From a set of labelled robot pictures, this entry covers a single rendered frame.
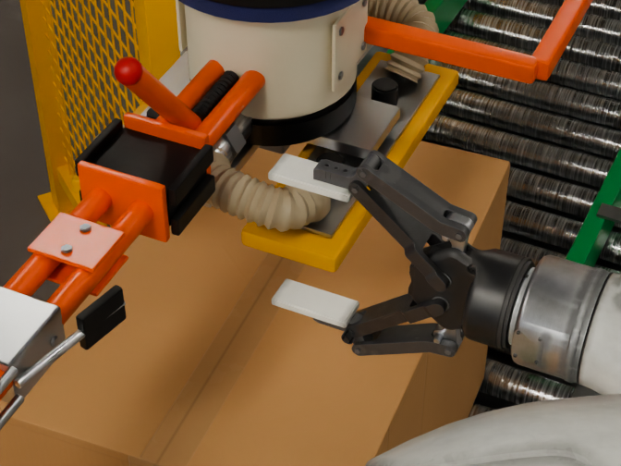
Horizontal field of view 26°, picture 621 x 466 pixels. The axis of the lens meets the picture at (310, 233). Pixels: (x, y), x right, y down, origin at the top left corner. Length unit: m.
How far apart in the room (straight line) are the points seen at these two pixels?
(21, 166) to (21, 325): 2.27
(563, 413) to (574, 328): 0.56
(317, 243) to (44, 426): 0.35
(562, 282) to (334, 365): 0.46
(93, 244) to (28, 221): 2.04
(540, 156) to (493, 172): 0.71
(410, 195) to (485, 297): 0.10
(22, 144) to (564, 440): 2.97
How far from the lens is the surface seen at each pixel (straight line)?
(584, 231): 2.10
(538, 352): 1.03
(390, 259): 1.56
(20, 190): 3.22
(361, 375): 1.42
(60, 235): 1.10
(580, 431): 0.44
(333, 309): 1.14
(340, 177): 1.04
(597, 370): 1.02
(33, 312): 1.04
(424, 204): 1.03
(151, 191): 1.12
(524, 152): 2.41
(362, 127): 1.35
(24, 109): 3.48
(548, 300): 1.02
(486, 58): 1.31
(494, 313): 1.03
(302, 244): 1.26
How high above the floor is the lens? 1.99
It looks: 41 degrees down
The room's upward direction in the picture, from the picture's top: straight up
